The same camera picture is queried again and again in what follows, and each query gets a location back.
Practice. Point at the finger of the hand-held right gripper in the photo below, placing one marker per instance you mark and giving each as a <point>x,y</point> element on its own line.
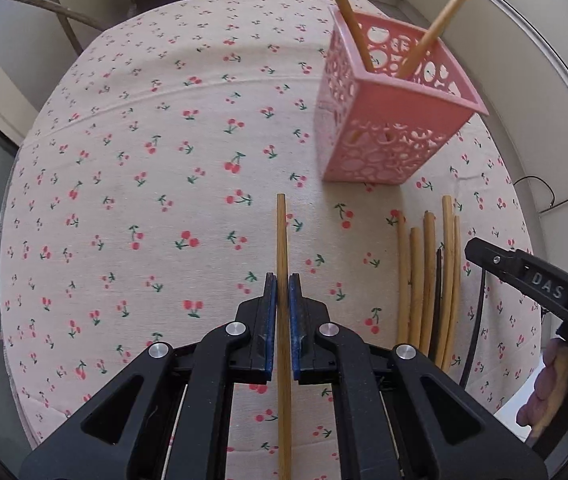
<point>539,280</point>

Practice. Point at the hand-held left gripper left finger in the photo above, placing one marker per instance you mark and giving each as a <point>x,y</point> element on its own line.
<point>270,320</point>

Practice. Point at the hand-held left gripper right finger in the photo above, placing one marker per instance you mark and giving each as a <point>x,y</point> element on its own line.
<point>295,320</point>

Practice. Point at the black chopstick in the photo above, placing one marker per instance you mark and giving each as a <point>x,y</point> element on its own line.
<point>476,330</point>
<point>438,280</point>

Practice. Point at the bamboo chopstick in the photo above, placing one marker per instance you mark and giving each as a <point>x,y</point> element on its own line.
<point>444,20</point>
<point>344,10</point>
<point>415,285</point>
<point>402,270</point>
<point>447,240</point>
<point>282,240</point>

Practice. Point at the pink perforated plastic basket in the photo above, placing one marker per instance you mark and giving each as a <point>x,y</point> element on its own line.
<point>394,105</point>

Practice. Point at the person's right hand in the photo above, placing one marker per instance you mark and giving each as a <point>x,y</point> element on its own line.
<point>546,370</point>

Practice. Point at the cherry print tablecloth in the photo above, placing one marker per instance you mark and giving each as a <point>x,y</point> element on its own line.
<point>164,185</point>

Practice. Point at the metal tube rack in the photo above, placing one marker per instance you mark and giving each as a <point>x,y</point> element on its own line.
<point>49,6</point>

